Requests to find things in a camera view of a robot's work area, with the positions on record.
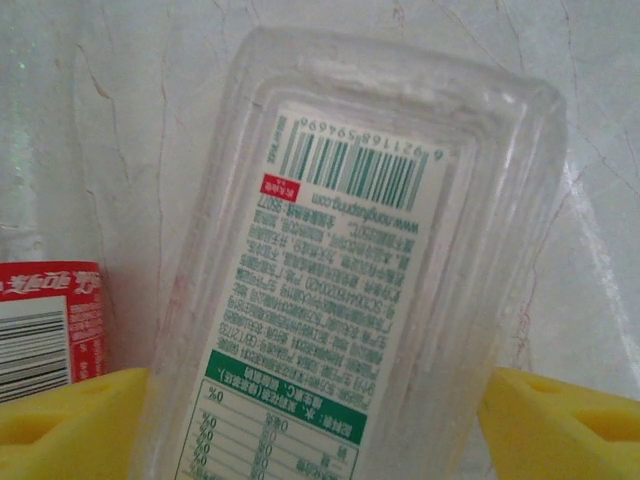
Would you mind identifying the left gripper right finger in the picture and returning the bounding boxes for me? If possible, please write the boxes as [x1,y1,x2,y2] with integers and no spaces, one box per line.
[464,367,640,480]

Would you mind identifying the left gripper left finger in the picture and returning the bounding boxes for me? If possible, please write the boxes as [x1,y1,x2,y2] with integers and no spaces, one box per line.
[0,367,151,480]

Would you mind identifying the clear bottle with red label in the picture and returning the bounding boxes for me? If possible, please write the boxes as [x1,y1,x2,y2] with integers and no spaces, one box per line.
[0,214,110,405]

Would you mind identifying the clear bottle with green label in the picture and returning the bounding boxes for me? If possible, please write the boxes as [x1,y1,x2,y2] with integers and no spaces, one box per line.
[130,24,569,480]

